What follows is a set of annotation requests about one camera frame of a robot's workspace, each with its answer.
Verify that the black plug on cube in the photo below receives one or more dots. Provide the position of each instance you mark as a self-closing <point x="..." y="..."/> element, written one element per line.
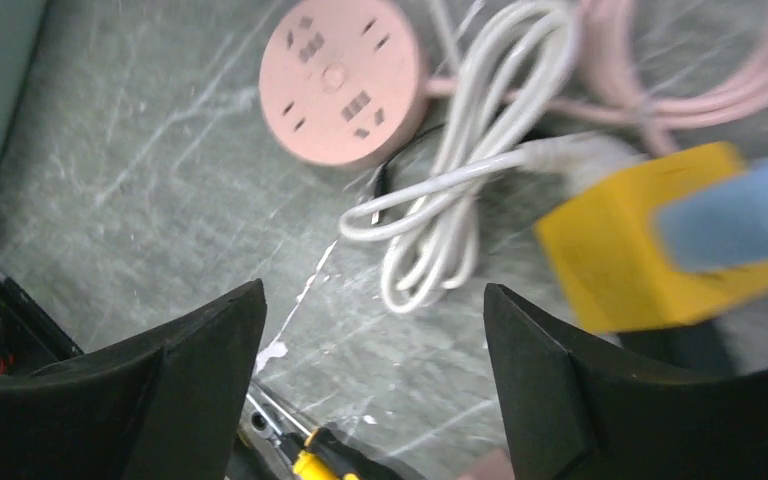
<point x="699" y="347"/>

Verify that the yellow cube socket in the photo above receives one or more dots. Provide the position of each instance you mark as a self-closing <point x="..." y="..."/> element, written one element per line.
<point x="611" y="263"/>

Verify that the round pink power socket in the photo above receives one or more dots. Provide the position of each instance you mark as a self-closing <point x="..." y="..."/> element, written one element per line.
<point x="342" y="83"/>

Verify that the black adapter with cable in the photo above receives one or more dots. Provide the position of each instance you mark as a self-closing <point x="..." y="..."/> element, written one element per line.
<point x="382" y="181"/>

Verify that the large black yellow screwdriver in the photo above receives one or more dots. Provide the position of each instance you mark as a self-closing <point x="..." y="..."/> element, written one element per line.
<point x="311" y="452"/>

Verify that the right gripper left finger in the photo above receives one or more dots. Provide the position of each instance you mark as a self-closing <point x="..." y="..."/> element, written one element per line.
<point x="163" y="404"/>

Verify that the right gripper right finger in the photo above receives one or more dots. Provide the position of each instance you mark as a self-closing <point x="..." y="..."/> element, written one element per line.
<point x="575" y="406"/>

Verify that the blue usb charger plug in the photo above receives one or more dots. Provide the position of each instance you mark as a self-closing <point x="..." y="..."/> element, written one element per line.
<point x="719" y="227"/>

